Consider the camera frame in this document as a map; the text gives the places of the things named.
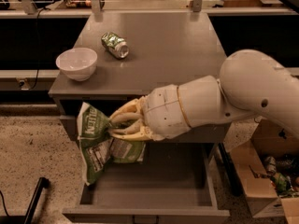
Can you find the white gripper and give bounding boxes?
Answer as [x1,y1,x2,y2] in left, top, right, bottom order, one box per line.
[107,85,191,141]

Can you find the white bowl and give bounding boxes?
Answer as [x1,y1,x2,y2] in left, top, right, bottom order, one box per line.
[56,48,98,81]

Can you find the cardboard box with trash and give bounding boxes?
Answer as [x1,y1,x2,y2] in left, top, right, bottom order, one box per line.
[231,119,299,224]

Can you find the open grey lower drawer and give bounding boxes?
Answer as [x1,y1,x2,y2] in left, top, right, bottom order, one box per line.
[63,143,230,224]

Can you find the green jalapeno chip bag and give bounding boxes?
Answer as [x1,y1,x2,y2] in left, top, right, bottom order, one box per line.
[77,102,146,186]

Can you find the black power cable left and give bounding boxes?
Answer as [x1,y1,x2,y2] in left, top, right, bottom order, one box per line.
[30,7,48,91]

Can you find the grey metal drawer cabinet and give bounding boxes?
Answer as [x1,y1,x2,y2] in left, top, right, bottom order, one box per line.
[48,10,237,161]

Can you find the black metal floor stand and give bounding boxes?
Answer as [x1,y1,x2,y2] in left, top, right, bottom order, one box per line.
[0,177,50,224]

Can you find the green soda can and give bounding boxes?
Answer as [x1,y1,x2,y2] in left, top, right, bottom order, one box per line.
[101,32,129,59]

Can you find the black bar beside cabinet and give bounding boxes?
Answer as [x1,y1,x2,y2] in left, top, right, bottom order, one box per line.
[219,143,242,196]

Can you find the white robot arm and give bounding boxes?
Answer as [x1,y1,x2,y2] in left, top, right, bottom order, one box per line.
[108,49,299,141]

